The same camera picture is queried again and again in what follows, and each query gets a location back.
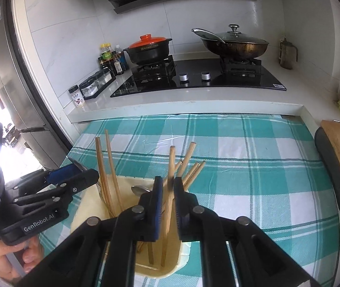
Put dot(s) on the black clay pot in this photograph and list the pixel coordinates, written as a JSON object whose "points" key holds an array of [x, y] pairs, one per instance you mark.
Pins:
{"points": [[149, 54]]}

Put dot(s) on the grey refrigerator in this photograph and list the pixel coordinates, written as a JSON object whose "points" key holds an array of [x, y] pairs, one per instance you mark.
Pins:
{"points": [[14, 80]]}

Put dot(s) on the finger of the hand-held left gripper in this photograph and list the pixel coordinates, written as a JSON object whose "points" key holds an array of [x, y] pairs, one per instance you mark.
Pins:
{"points": [[64, 175], [80, 179]]}

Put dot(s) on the black wok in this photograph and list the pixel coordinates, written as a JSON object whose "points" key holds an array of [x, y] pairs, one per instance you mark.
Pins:
{"points": [[235, 50]]}

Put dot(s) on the brown oil pot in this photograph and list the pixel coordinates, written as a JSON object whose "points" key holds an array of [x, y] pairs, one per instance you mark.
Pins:
{"points": [[288, 55]]}

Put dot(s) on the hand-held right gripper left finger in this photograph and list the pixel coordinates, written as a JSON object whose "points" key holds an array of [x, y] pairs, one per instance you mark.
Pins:
{"points": [[158, 209]]}

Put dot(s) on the small silver spoon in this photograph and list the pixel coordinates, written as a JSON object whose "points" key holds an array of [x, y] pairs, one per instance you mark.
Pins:
{"points": [[141, 189]]}

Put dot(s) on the teal plaid tablecloth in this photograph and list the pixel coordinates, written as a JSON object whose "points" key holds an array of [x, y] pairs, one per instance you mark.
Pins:
{"points": [[247, 161]]}

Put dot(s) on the orange pot lid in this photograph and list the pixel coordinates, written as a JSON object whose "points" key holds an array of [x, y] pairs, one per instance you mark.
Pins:
{"points": [[147, 41]]}

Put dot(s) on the black gas cooktop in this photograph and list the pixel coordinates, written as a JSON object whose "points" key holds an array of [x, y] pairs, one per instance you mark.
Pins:
{"points": [[193, 79]]}

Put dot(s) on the cream ribbed utensil holder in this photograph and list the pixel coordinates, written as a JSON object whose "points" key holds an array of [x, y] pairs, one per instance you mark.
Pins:
{"points": [[89, 206]]}

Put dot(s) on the glass wok lid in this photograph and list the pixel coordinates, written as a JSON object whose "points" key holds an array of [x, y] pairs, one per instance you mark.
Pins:
{"points": [[235, 37]]}

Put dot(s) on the person's left hand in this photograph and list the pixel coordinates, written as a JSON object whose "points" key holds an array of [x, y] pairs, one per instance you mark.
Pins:
{"points": [[8, 263]]}

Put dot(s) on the white cap bottle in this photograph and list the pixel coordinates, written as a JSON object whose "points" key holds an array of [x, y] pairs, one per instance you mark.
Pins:
{"points": [[119, 52]]}

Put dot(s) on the dark sauce bottle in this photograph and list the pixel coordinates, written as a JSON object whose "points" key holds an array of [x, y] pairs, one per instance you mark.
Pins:
{"points": [[103, 64], [119, 67]]}

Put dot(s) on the clear seasoning box set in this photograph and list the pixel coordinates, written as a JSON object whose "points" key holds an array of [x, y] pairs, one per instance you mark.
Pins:
{"points": [[96, 85]]}

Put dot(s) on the green label oil bottle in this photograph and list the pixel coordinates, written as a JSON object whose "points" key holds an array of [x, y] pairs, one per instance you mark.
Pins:
{"points": [[107, 55]]}

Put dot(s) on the white label spice jar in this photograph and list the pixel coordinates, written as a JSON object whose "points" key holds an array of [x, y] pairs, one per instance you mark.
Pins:
{"points": [[77, 97]]}

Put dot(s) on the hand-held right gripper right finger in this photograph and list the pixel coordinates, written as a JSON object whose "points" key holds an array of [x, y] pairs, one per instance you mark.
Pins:
{"points": [[179, 209]]}

